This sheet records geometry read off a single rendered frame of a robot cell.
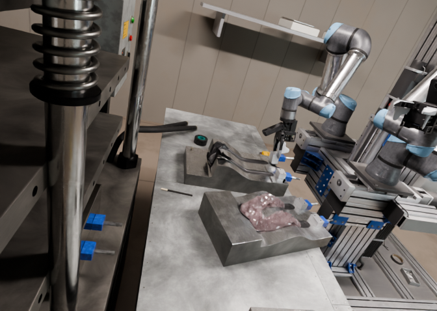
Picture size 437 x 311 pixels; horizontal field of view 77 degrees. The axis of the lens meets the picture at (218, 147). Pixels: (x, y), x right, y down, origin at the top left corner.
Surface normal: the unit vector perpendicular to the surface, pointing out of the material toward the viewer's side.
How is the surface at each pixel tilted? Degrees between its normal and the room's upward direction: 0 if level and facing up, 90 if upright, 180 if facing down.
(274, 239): 13
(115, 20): 90
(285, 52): 90
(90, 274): 0
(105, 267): 0
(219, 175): 90
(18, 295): 0
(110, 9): 90
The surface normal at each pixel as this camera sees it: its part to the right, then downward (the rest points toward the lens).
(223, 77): 0.12, 0.50
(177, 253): 0.26, -0.85
